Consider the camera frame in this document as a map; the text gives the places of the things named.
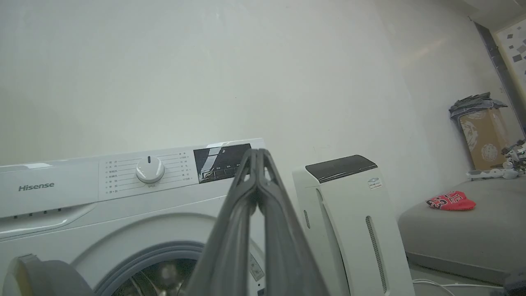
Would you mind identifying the white robot toy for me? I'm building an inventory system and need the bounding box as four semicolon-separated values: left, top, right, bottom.
466;140;526;180

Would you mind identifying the white cable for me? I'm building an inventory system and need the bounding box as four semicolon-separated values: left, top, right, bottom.
412;279;505;296

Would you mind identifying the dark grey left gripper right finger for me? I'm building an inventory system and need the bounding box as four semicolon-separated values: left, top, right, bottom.
257;149;330;296

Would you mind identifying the white washing machine dial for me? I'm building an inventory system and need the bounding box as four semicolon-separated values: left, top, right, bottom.
136;155;165;184

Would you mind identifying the red jersey garment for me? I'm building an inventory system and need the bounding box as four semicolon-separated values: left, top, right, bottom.
426;191;477;211

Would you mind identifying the brown cardboard box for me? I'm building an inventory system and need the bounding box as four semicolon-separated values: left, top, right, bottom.
458;108;511;171

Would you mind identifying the grey sofa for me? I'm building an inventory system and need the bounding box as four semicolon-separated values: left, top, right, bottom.
397;176;526;286

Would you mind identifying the grey cloth pile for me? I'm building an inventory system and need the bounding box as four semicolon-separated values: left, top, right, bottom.
449;92;508;120

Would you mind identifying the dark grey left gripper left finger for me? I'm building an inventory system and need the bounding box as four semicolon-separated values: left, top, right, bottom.
184;148;260;296

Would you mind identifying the grey washing machine door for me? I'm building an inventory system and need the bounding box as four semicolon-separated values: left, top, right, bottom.
2;254;95;296

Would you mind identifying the white air purifier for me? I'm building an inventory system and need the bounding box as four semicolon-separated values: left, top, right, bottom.
292;155;415;296

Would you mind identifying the patterned wall panel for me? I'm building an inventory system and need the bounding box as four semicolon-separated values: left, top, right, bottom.
495;18;526;103

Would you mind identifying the white Hisense washing machine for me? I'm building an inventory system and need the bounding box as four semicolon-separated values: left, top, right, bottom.
0;138;267;296

